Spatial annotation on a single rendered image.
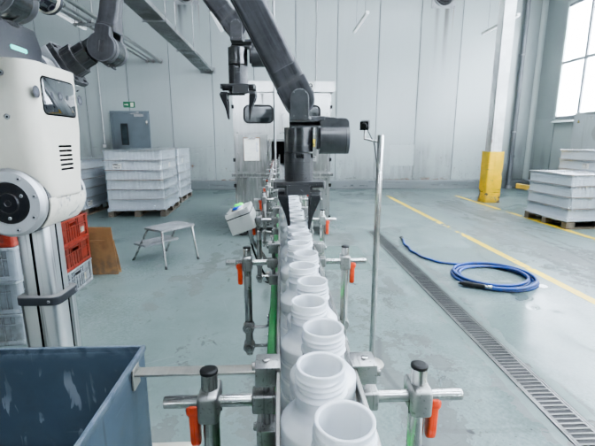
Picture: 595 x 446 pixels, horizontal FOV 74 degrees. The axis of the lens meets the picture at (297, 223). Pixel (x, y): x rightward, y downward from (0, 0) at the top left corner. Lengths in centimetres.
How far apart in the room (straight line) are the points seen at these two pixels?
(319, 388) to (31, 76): 93
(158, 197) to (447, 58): 835
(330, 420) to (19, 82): 95
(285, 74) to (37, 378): 73
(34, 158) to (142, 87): 1062
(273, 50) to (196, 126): 1047
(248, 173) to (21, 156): 456
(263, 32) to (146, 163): 668
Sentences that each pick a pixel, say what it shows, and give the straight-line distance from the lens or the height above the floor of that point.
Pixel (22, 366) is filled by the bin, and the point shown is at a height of 91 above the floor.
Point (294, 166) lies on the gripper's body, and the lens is 77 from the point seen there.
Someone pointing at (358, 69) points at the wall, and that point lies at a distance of 1135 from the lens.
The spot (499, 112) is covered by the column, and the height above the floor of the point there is 190.
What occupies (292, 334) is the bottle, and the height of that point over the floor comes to 113.
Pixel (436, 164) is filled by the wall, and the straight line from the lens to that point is 1187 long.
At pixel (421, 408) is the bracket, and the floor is 107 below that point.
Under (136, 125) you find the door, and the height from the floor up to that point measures 173.
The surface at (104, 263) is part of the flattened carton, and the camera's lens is 440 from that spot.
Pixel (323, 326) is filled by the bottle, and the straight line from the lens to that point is 37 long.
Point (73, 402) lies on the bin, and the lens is 93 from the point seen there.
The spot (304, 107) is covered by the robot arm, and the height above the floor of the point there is 139.
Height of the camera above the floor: 132
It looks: 12 degrees down
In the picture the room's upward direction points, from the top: straight up
